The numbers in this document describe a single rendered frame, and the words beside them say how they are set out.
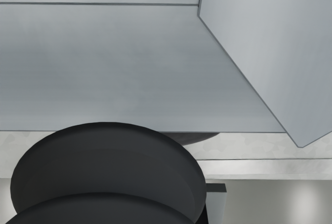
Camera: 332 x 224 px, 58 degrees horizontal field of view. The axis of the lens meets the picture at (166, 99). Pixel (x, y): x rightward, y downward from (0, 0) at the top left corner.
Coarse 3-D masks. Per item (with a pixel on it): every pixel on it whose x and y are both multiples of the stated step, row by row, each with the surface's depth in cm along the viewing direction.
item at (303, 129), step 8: (272, 112) 21; (280, 112) 21; (288, 112) 21; (296, 112) 21; (304, 112) 21; (280, 120) 21; (288, 120) 21; (296, 120) 21; (304, 120) 21; (312, 120) 21; (320, 120) 21; (328, 120) 21; (288, 128) 21; (296, 128) 21; (304, 128) 21; (312, 128) 21; (320, 128) 21; (328, 128) 21; (296, 136) 22; (304, 136) 22; (312, 136) 22; (320, 136) 22; (296, 144) 22; (304, 144) 22
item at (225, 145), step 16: (0, 144) 43; (16, 144) 43; (32, 144) 43; (192, 144) 43; (208, 144) 43; (224, 144) 43; (240, 144) 43; (256, 144) 43; (272, 144) 43; (288, 144) 43; (320, 144) 43; (0, 160) 44; (16, 160) 44; (0, 176) 46; (208, 176) 46; (224, 176) 46; (240, 176) 46; (256, 176) 46; (272, 176) 46; (288, 176) 46; (304, 176) 46; (320, 176) 46
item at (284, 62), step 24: (216, 24) 18; (240, 24) 18; (264, 24) 18; (288, 24) 18; (240, 48) 19; (264, 48) 19; (288, 48) 19; (312, 48) 19; (240, 72) 19; (264, 72) 19; (288, 72) 19; (312, 72) 19; (264, 96) 20; (288, 96) 20; (312, 96) 20
